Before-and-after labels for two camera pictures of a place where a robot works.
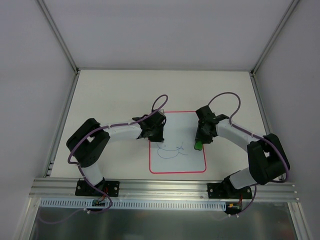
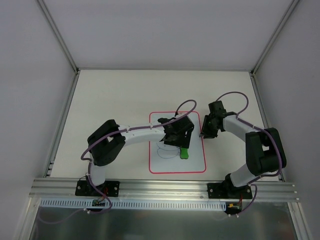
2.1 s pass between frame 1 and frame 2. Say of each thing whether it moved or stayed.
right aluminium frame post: stayed
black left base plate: stayed
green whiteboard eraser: moved
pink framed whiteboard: stayed
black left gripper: moved
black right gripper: moved
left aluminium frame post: stayed
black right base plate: stayed
